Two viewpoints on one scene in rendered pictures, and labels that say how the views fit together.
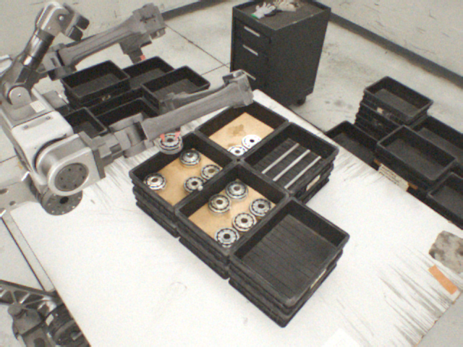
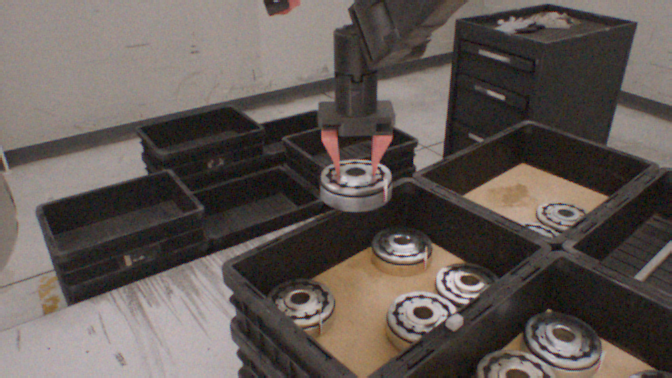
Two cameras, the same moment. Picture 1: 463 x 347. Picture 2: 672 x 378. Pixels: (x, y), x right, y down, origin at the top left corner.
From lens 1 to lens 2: 105 cm
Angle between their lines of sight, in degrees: 20
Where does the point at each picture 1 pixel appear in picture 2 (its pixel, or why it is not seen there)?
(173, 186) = (356, 323)
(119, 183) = (202, 314)
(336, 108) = not seen: hidden behind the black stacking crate
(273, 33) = (541, 50)
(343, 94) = not seen: hidden behind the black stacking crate
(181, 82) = (360, 146)
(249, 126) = (542, 189)
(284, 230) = not seen: outside the picture
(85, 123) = (165, 204)
